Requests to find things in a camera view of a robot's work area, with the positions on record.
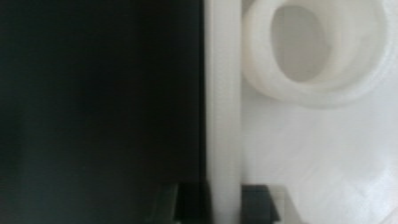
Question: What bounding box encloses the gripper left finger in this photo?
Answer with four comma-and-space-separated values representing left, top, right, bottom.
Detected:
148, 182, 208, 224

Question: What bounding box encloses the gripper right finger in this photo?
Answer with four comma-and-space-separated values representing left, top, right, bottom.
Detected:
242, 185, 281, 224

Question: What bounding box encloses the white square tabletop part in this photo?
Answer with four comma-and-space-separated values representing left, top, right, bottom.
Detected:
205, 0, 398, 224

